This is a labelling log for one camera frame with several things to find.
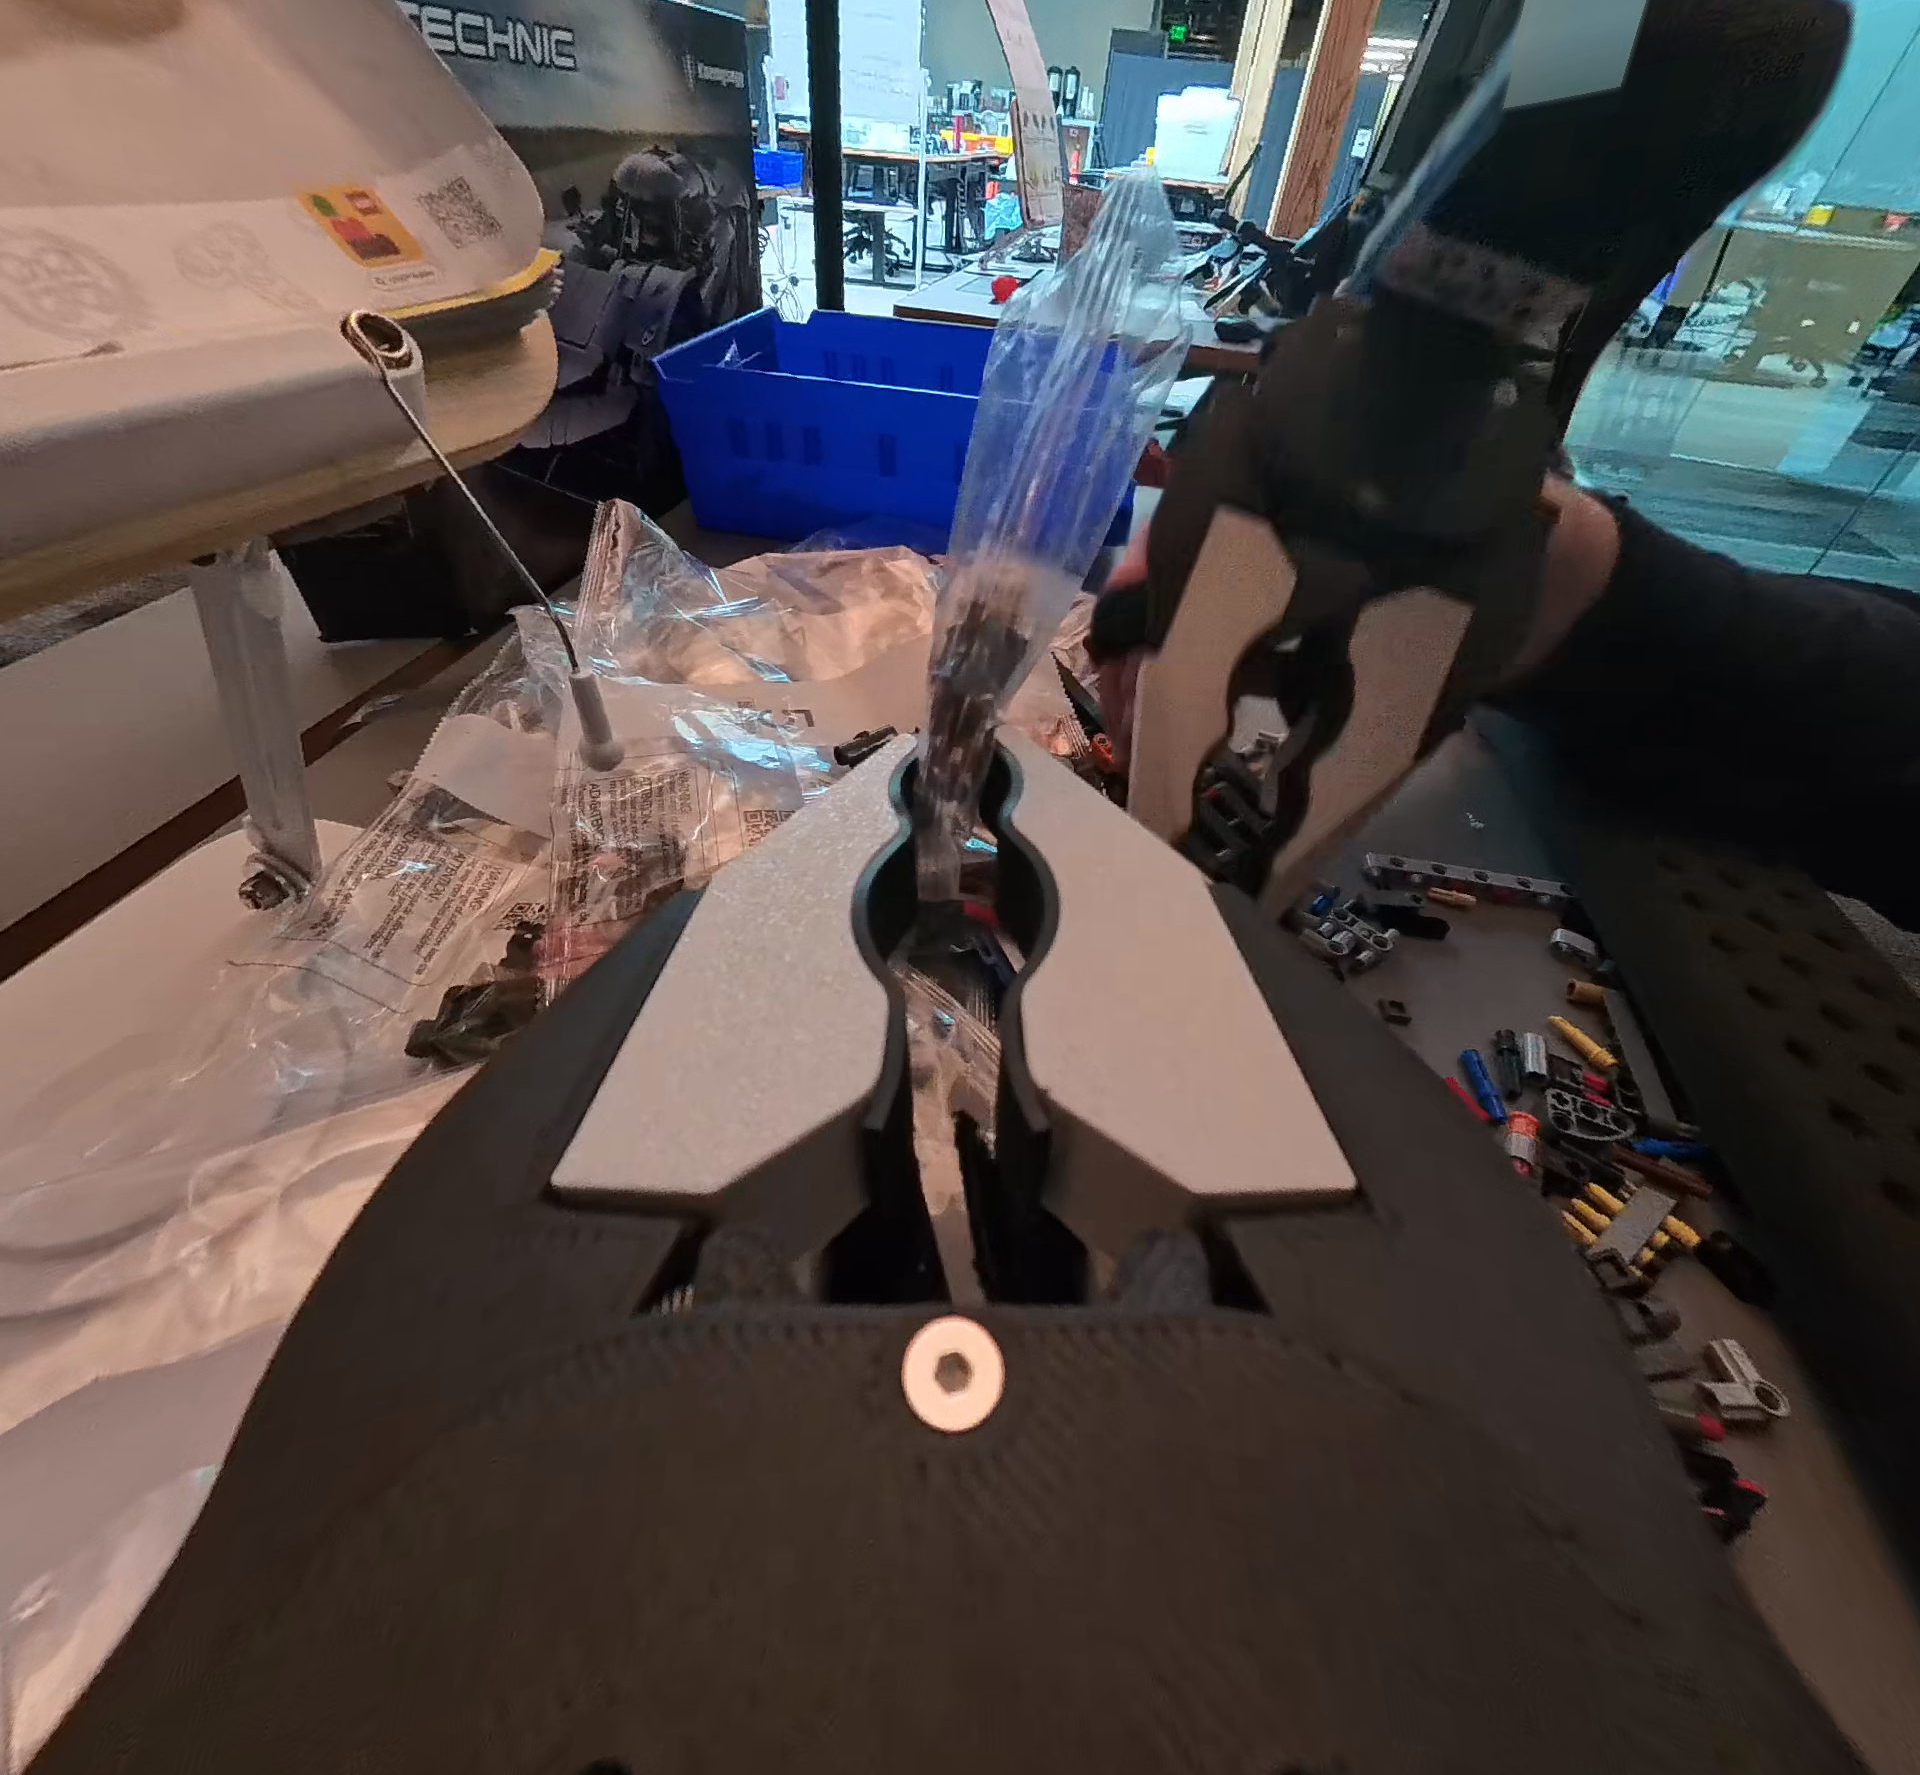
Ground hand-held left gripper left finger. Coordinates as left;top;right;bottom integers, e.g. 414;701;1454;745
547;732;921;1301

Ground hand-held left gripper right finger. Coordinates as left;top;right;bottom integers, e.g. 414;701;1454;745
988;728;1361;1301

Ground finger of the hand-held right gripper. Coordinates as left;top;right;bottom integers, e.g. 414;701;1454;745
1124;506;1302;846
1257;590;1482;909

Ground small clear lego bag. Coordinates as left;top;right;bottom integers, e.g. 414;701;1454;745
908;169;1195;1296

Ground person's right forearm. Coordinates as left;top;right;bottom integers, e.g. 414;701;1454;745
1500;501;1920;932

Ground long light grey lego beam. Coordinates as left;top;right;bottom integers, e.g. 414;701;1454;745
1361;853;1577;909

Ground light grey lego connector cluster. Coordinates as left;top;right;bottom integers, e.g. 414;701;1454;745
1295;889;1407;977

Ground crumpled clear lego bag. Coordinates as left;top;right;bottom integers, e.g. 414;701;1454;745
749;546;1100;700

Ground pile of loose lego pieces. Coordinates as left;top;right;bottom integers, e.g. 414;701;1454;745
1290;876;1797;1548

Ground dark lego set box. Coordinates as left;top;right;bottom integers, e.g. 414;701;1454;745
276;0;762;647

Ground person's right hand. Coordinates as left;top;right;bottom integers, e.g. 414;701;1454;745
1095;477;1626;715

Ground clear bag with warning print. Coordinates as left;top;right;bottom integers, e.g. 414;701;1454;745
231;770;709;1031

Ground black monitor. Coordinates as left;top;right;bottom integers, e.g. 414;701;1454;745
1371;0;1535;197

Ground brown office desk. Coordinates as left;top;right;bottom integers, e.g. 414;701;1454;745
896;228;1279;377

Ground blue storage bin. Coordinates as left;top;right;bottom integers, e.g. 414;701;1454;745
654;318;1144;556
734;308;1143;401

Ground brown leaning board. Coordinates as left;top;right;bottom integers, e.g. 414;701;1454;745
975;0;1074;235

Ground flat serrated clear bag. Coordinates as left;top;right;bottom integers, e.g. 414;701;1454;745
0;1056;484;1509

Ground black sign stand pole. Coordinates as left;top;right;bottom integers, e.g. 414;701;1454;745
796;0;848;317

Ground white board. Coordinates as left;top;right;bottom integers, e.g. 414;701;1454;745
764;0;930;131

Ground wooden book stand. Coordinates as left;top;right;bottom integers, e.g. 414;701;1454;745
0;312;628;1256

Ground yellow-edged instruction booklet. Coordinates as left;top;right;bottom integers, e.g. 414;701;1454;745
374;252;565;348

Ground printed car picture sheet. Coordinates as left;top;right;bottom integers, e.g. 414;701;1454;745
0;0;552;377

